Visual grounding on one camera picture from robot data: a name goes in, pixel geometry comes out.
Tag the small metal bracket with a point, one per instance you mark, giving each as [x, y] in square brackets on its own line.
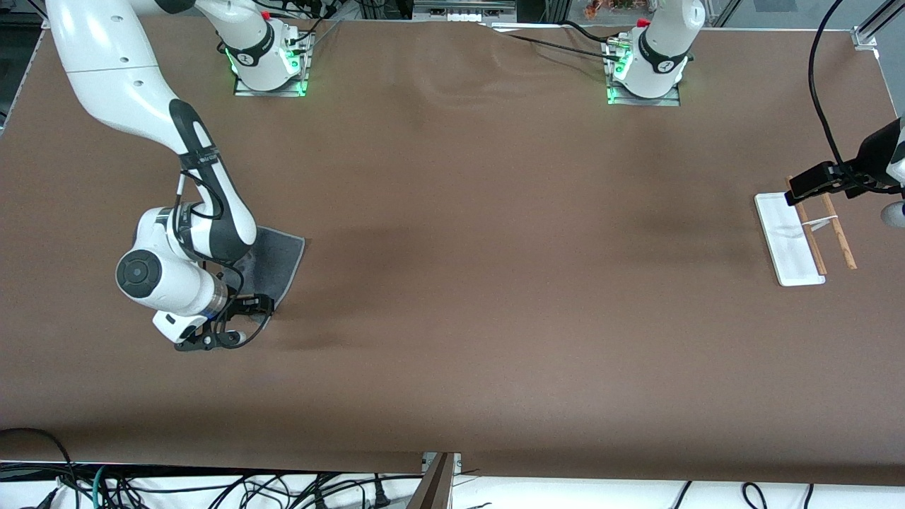
[457, 463]

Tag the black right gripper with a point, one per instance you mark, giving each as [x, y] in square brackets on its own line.
[247, 305]

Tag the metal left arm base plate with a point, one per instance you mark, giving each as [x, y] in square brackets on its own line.
[643, 102]

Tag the white rack with wooden bars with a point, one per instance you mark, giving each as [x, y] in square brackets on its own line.
[792, 247]

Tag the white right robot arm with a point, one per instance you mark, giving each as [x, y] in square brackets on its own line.
[120, 63]

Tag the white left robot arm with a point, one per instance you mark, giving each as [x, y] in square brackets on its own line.
[664, 42]

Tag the brown table cover sheet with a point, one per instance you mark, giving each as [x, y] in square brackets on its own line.
[495, 318]

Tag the brown wooden table leg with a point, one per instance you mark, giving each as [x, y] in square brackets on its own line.
[433, 488]

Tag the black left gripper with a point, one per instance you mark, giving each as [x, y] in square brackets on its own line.
[874, 157]

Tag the aluminium frame corner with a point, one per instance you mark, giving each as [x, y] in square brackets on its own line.
[864, 37]

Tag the black power plug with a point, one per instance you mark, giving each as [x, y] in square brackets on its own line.
[380, 495]

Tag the orange background item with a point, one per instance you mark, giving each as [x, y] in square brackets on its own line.
[601, 8]

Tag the white power strip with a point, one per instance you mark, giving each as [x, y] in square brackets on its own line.
[463, 15]

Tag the grey and pink towel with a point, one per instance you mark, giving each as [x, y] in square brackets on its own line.
[279, 261]

